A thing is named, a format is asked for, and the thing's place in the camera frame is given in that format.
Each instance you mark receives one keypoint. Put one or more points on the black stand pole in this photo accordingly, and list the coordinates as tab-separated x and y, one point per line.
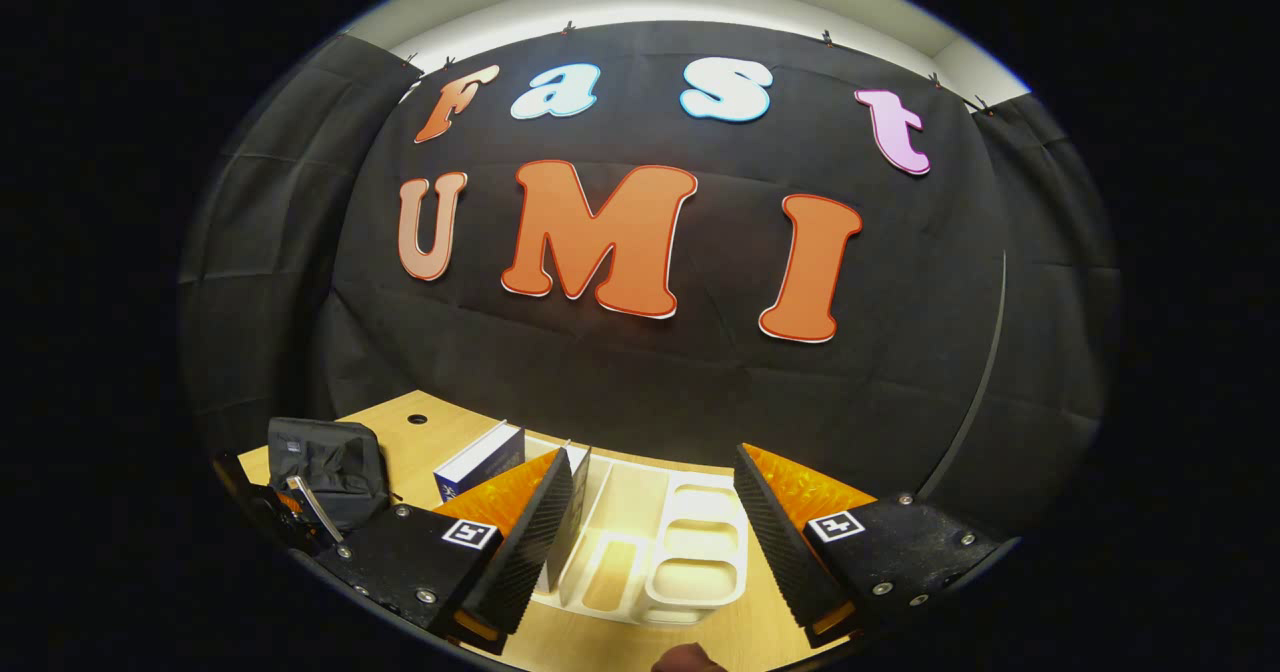
985	372

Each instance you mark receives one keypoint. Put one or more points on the black schoolbag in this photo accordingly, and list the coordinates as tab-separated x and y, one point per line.
335	457

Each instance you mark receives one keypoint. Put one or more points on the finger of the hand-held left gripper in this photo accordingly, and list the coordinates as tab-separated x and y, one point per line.
300	512

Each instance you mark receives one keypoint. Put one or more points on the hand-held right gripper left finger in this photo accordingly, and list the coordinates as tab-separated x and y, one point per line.
530	542

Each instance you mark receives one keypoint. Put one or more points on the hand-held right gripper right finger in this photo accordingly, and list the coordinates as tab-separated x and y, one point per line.
780	552

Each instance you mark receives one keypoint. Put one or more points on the blue cover book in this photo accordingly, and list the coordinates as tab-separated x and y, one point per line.
478	462

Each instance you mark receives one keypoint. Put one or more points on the white bookshelf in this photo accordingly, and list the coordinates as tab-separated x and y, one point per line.
690	552

